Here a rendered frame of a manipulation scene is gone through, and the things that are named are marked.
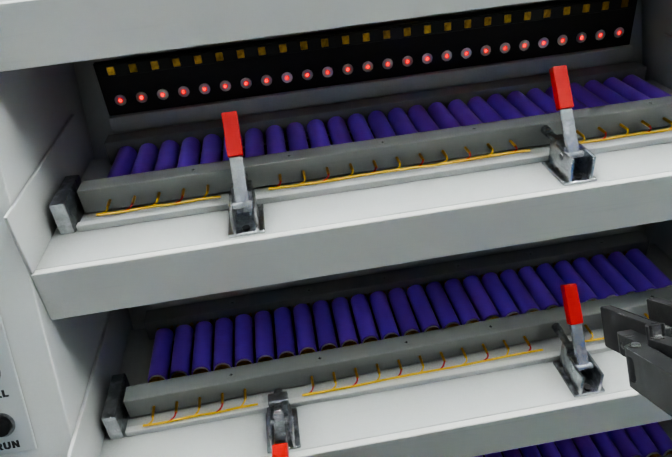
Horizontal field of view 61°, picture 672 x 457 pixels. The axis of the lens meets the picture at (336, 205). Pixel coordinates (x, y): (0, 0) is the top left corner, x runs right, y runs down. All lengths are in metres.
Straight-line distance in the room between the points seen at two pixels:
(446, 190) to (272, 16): 0.19
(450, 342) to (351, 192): 0.18
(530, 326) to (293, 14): 0.35
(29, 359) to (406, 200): 0.31
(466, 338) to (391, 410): 0.10
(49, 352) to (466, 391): 0.35
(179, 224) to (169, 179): 0.04
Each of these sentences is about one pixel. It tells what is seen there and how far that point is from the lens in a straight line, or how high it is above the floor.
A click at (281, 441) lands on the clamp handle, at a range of 0.49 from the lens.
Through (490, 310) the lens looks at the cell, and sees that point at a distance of 0.60.
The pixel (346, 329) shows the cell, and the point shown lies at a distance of 0.58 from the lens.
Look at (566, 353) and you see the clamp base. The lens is 0.57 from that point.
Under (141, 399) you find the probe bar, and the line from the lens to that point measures 0.56.
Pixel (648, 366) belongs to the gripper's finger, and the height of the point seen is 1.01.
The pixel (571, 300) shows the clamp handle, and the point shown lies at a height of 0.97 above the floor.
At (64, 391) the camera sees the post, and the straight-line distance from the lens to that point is 0.52.
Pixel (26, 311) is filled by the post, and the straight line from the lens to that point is 0.49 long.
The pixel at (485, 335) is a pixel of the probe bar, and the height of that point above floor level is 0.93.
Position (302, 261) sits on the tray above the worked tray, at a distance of 0.45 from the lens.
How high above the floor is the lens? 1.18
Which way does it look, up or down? 12 degrees down
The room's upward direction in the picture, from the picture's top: 8 degrees counter-clockwise
